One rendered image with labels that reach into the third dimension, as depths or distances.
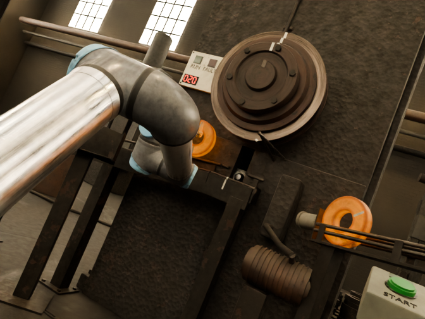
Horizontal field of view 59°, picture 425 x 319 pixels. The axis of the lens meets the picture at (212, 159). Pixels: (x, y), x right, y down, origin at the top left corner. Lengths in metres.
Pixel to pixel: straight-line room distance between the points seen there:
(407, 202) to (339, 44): 6.01
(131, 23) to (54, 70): 2.65
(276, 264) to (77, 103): 0.81
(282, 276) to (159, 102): 0.71
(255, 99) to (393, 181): 6.30
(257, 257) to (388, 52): 0.98
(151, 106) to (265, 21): 1.21
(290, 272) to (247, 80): 0.71
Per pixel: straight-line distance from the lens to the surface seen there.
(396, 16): 1.81
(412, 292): 0.65
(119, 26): 11.09
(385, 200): 7.55
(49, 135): 0.60
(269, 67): 1.47
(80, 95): 0.67
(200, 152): 1.54
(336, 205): 1.24
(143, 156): 1.30
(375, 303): 0.61
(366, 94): 1.64
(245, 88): 1.48
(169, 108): 0.74
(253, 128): 1.47
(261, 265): 1.23
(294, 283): 1.21
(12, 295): 1.63
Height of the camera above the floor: 0.62
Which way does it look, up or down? 5 degrees up
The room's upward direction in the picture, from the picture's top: 23 degrees clockwise
